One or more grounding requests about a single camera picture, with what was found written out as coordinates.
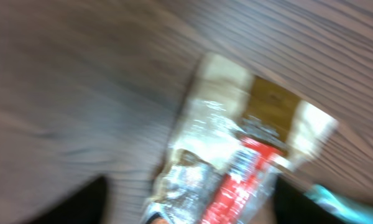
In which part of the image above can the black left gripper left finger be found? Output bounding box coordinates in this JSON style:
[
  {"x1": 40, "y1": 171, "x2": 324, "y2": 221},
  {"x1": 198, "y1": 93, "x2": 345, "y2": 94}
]
[{"x1": 25, "y1": 175, "x2": 108, "y2": 224}]

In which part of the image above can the teal snack packet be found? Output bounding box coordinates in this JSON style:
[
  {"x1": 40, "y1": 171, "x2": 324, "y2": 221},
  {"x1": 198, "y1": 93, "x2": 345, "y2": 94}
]
[{"x1": 305, "y1": 185, "x2": 373, "y2": 224}]

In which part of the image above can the beige cookie bag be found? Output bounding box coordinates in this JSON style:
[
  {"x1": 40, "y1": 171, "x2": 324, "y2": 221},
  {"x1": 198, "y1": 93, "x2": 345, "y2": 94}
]
[{"x1": 141, "y1": 53, "x2": 338, "y2": 224}]

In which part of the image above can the red snack bar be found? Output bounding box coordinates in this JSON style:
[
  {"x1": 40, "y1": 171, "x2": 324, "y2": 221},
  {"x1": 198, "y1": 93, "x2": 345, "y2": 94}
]
[{"x1": 200, "y1": 134, "x2": 287, "y2": 224}]

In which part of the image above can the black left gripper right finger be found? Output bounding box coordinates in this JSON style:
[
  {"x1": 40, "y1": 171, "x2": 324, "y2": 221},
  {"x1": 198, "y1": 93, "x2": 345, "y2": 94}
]
[{"x1": 273, "y1": 177, "x2": 344, "y2": 224}]

